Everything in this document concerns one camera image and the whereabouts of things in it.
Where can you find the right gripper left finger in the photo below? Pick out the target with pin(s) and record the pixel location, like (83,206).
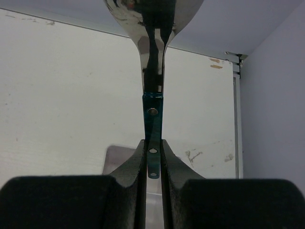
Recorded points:
(113,201)

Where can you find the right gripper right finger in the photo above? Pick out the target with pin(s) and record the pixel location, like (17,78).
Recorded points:
(191,201)

